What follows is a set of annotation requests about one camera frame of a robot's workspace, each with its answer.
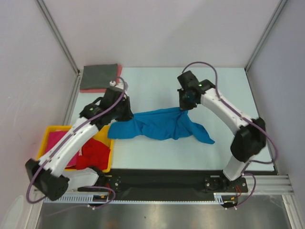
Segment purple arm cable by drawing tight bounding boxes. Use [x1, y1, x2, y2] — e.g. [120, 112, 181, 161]
[26, 76, 126, 203]
[182, 61, 281, 165]

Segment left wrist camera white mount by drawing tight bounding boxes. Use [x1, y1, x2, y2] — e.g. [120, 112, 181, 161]
[109, 81, 128, 92]

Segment folded grey t-shirt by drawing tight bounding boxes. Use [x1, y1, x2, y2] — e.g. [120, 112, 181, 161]
[80, 63, 119, 91]

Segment blue t-shirt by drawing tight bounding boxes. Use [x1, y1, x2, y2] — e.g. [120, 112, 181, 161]
[108, 107, 215, 145]

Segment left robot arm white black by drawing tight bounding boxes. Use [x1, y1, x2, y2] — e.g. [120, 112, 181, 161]
[25, 83, 133, 201]

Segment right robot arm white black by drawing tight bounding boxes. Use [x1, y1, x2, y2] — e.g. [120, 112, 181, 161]
[178, 77, 266, 191]

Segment yellow plastic bin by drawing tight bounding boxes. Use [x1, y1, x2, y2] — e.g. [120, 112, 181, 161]
[37, 125, 114, 173]

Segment aluminium front rail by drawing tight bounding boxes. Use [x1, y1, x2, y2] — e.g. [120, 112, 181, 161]
[33, 174, 294, 195]

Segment grey slotted cable duct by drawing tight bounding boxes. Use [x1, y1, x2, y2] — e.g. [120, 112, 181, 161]
[43, 192, 236, 205]

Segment folded salmon pink t-shirt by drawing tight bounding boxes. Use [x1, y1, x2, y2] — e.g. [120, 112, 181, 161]
[79, 64, 123, 94]

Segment magenta t-shirt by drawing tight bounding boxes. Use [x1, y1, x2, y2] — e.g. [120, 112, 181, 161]
[45, 130, 79, 169]

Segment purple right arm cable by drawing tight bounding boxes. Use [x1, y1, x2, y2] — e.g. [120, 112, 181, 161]
[182, 61, 281, 165]

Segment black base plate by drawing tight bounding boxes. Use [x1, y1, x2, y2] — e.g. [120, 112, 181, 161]
[78, 169, 248, 201]

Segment right aluminium frame post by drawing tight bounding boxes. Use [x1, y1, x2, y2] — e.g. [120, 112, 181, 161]
[244, 0, 289, 73]

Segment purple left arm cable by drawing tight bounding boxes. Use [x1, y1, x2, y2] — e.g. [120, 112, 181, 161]
[26, 76, 126, 203]

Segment red t-shirt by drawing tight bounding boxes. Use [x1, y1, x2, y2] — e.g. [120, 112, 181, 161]
[75, 139, 111, 170]

